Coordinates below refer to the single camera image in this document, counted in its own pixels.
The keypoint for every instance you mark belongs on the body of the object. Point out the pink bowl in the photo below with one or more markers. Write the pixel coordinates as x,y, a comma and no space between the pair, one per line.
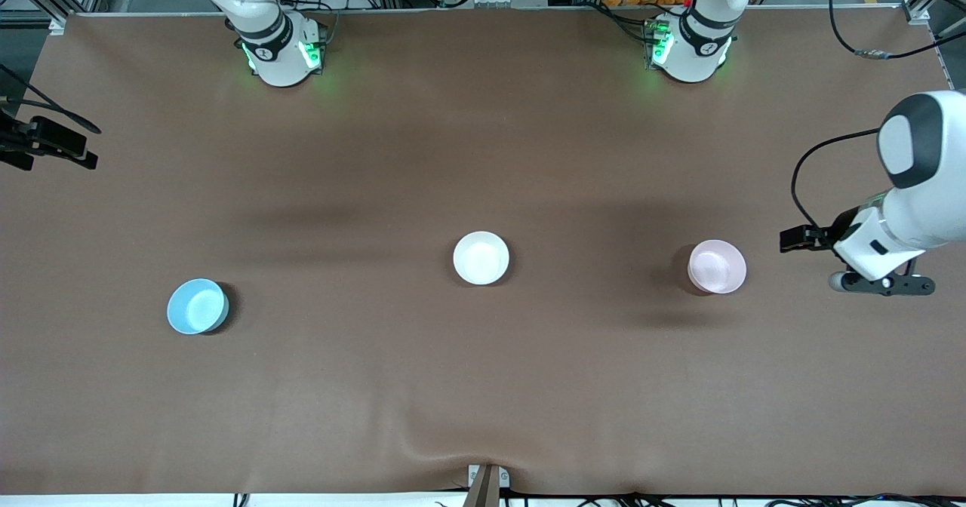
717,267

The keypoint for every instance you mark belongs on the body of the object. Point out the white bowl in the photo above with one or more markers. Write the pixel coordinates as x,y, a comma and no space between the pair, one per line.
481,258

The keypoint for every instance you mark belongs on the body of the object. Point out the metal table clamp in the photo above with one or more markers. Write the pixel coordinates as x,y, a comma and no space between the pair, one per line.
487,488

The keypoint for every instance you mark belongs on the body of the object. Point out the metal corner bracket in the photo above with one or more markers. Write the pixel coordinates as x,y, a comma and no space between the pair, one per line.
59,24
918,13

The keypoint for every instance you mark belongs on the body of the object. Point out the brown table cover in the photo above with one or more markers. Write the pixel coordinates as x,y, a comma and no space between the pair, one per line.
483,152

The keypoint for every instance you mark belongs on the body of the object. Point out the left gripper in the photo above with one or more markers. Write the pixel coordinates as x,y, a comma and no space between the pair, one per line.
829,236

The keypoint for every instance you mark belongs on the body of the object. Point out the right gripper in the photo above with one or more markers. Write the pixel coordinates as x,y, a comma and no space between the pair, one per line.
23,142

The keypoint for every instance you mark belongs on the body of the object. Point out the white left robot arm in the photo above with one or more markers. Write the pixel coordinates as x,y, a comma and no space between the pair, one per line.
690,47

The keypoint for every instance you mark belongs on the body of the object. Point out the blue bowl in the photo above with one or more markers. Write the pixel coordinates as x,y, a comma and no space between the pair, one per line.
196,307

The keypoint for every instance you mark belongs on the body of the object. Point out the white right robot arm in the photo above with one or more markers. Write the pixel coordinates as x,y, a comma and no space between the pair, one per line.
275,54

